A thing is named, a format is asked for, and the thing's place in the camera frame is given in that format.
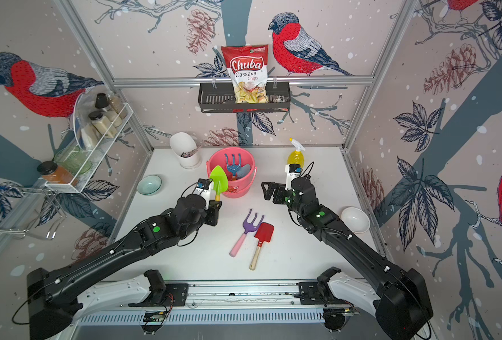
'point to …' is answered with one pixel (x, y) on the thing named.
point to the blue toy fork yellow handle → (234, 168)
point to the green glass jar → (73, 158)
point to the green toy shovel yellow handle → (220, 180)
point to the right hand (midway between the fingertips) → (271, 183)
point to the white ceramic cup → (181, 142)
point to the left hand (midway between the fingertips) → (223, 198)
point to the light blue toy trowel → (243, 171)
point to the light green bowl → (149, 184)
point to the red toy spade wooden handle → (264, 234)
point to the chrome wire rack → (54, 228)
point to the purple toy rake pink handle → (247, 227)
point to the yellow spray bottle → (296, 156)
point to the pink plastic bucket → (240, 187)
